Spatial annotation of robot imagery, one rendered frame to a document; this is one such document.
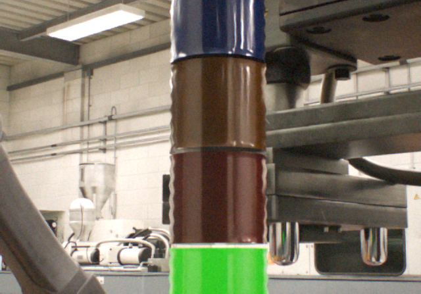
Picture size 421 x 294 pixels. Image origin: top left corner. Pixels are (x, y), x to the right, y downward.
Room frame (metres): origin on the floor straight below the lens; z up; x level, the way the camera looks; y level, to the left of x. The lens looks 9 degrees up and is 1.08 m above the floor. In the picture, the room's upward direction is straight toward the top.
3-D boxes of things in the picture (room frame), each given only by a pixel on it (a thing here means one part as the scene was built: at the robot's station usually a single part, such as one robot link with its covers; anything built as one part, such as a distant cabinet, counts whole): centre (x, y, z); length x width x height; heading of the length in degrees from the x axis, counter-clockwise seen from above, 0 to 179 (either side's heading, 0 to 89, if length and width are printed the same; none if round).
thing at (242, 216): (0.31, 0.00, 1.10); 0.04 x 0.04 x 0.03
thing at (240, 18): (0.31, 0.00, 1.17); 0.04 x 0.04 x 0.03
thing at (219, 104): (0.31, 0.00, 1.14); 0.04 x 0.04 x 0.03
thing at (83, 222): (8.73, 1.15, 1.60); 2.54 x 0.84 x 1.26; 46
